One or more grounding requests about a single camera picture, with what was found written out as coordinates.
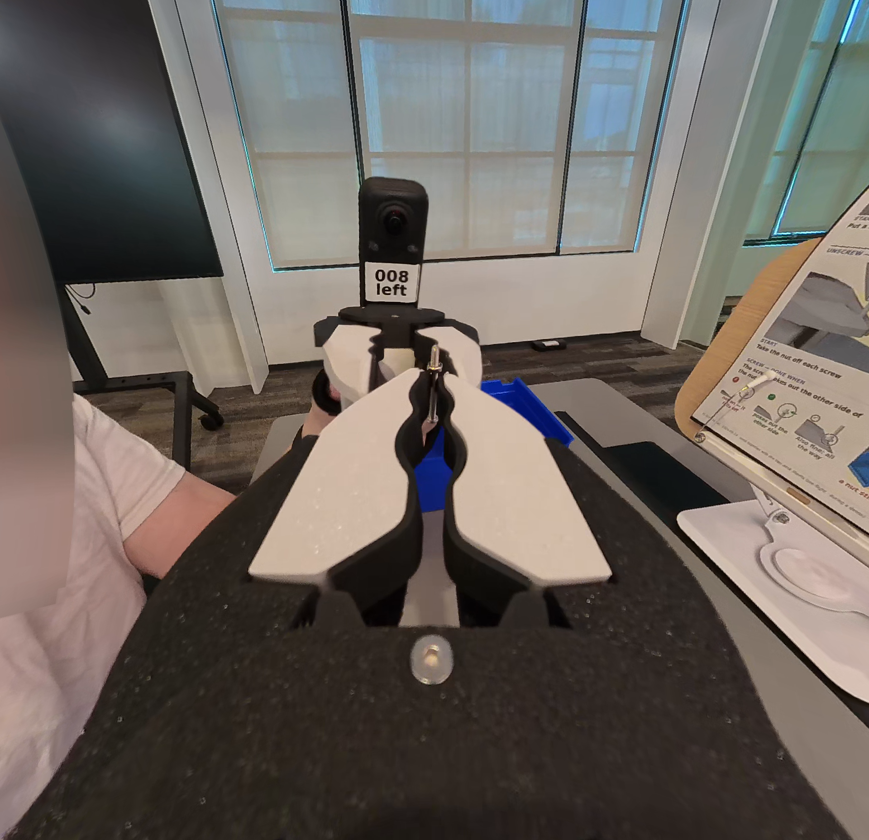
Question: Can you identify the instruction sheet on wooden board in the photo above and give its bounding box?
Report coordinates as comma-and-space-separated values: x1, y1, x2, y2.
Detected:
675, 237, 869, 698

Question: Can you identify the large black tv screen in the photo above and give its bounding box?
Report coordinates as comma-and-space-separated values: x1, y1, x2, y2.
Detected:
0, 0, 225, 286

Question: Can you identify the printed instruction sheet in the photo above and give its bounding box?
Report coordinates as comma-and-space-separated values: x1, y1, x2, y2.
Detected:
691, 187, 869, 535

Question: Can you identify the black desk mat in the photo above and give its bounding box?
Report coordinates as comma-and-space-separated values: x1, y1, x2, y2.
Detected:
555, 411, 733, 530

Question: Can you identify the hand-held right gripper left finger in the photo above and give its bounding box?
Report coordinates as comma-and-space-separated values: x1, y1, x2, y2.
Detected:
248, 368, 427, 593

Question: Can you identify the black tv stand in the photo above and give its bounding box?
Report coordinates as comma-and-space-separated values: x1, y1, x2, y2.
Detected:
57, 282, 226, 474

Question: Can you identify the teal-tinted side window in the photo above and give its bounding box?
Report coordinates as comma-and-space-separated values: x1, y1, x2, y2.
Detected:
743, 0, 869, 247

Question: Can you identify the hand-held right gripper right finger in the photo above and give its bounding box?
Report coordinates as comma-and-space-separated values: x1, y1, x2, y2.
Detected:
441, 373, 612, 591

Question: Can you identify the large gridded window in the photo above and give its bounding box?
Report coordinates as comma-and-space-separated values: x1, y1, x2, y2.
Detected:
204, 0, 695, 272

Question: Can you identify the blue plastic bin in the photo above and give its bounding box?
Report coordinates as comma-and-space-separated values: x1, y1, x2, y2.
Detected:
414, 377, 575, 513

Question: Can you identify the person's left hand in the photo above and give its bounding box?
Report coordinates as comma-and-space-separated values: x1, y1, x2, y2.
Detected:
301, 406, 346, 442

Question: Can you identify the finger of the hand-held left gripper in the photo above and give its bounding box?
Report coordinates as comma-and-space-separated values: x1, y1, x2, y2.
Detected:
323, 329, 382, 408
434, 329, 485, 389

